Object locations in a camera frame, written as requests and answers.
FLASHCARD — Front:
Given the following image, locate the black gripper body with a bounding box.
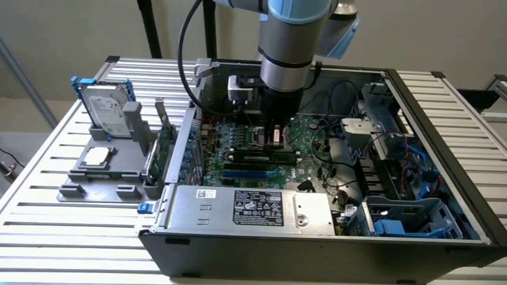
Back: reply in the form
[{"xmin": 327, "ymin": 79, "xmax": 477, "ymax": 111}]
[{"xmin": 259, "ymin": 86, "xmax": 306, "ymax": 127}]

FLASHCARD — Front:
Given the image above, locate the green RAM stick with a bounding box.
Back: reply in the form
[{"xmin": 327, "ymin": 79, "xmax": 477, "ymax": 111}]
[{"xmin": 231, "ymin": 150, "xmax": 299, "ymax": 163}]

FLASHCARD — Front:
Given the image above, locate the black RAM slot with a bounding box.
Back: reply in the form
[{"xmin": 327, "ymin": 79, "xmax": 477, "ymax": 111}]
[{"xmin": 223, "ymin": 161, "xmax": 302, "ymax": 172}]

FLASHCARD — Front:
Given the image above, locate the blue expansion slot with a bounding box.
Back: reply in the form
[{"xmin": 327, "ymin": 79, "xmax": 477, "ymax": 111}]
[{"xmin": 222, "ymin": 169, "xmax": 279, "ymax": 180}]

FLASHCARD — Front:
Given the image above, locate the green motherboard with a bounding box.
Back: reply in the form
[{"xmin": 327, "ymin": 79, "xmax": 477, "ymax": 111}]
[{"xmin": 197, "ymin": 113, "xmax": 361, "ymax": 198}]

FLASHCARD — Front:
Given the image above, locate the silver metal drive cage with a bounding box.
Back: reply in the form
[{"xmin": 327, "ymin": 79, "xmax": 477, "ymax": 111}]
[{"xmin": 339, "ymin": 82, "xmax": 418, "ymax": 163}]

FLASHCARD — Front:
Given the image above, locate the silver power supply unit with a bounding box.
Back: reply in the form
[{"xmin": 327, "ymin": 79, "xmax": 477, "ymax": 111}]
[{"xmin": 165, "ymin": 185, "xmax": 339, "ymax": 237}]

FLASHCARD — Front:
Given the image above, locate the green graphics card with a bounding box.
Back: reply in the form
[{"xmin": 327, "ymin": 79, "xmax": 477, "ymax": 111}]
[{"xmin": 143, "ymin": 97, "xmax": 179, "ymax": 185}]

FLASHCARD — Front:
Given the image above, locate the black stand pole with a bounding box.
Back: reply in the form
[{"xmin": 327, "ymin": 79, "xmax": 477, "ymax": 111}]
[
  {"xmin": 202, "ymin": 0, "xmax": 219, "ymax": 60},
  {"xmin": 137, "ymin": 0, "xmax": 165, "ymax": 59}
]

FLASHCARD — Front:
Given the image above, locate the black open PC case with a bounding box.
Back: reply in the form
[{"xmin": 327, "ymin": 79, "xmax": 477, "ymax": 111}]
[{"xmin": 138, "ymin": 57, "xmax": 507, "ymax": 279}]

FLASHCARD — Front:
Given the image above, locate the blue plastic disk bay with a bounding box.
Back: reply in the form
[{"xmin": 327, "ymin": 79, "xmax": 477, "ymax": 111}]
[{"xmin": 361, "ymin": 195, "xmax": 466, "ymax": 239}]

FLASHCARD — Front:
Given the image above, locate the silver CPU chip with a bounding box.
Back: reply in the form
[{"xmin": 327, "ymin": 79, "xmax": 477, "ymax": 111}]
[{"xmin": 85, "ymin": 147, "xmax": 111, "ymax": 166}]

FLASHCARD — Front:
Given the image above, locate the grey parts rack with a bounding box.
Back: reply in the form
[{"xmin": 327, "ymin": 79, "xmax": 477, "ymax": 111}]
[{"xmin": 57, "ymin": 102, "xmax": 177, "ymax": 204}]

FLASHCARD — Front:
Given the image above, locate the black side table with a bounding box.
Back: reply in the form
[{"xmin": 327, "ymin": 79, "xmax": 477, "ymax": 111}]
[{"xmin": 456, "ymin": 88, "xmax": 498, "ymax": 115}]

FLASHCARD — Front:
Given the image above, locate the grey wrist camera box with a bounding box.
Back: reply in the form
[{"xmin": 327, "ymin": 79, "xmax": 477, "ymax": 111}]
[{"xmin": 227, "ymin": 74, "xmax": 263, "ymax": 105}]

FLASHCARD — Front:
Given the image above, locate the thin black case wire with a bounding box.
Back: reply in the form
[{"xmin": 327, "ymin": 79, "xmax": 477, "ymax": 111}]
[{"xmin": 327, "ymin": 80, "xmax": 362, "ymax": 119}]

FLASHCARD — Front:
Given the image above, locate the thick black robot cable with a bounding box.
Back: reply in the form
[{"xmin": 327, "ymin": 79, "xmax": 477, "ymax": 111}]
[{"xmin": 178, "ymin": 0, "xmax": 243, "ymax": 116}]

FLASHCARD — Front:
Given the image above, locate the blue disk wire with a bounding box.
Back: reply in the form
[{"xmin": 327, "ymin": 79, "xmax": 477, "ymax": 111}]
[{"xmin": 398, "ymin": 139, "xmax": 448, "ymax": 208}]

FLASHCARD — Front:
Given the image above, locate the hard disk in blue bracket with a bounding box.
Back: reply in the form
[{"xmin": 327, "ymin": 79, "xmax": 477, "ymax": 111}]
[{"xmin": 70, "ymin": 76, "xmax": 138, "ymax": 141}]

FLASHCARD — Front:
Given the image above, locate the grey aluminium frame bar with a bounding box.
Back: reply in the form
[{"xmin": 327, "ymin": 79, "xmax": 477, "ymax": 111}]
[{"xmin": 0, "ymin": 37, "xmax": 61, "ymax": 129}]

